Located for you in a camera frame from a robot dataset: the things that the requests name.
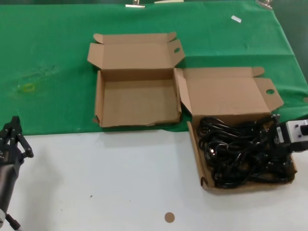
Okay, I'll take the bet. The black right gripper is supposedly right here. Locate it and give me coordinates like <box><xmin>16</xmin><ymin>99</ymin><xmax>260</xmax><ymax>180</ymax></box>
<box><xmin>270</xmin><ymin>115</ymin><xmax>291</xmax><ymax>147</ymax></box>

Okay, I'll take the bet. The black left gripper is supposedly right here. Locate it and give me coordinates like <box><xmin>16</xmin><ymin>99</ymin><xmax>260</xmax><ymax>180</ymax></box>
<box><xmin>0</xmin><ymin>116</ymin><xmax>34</xmax><ymax>169</ymax></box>

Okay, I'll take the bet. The open cardboard box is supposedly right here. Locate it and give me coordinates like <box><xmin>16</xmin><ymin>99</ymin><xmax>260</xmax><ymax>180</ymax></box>
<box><xmin>87</xmin><ymin>32</ymin><xmax>185</xmax><ymax>128</ymax></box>

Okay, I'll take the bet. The green table cloth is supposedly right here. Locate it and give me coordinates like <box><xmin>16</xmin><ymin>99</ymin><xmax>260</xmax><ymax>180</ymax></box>
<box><xmin>0</xmin><ymin>2</ymin><xmax>308</xmax><ymax>138</ymax></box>

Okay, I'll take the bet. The black power cable pile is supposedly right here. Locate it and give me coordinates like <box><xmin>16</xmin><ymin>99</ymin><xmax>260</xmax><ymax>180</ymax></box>
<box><xmin>196</xmin><ymin>116</ymin><xmax>293</xmax><ymax>189</ymax></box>

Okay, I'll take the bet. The cardboard box holding cables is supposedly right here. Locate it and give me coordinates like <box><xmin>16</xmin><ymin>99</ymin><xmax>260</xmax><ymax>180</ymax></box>
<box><xmin>173</xmin><ymin>66</ymin><xmax>298</xmax><ymax>196</ymax></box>

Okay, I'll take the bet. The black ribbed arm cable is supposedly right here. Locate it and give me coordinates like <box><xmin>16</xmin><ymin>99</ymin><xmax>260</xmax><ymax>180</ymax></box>
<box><xmin>5</xmin><ymin>213</ymin><xmax>22</xmax><ymax>231</ymax></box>

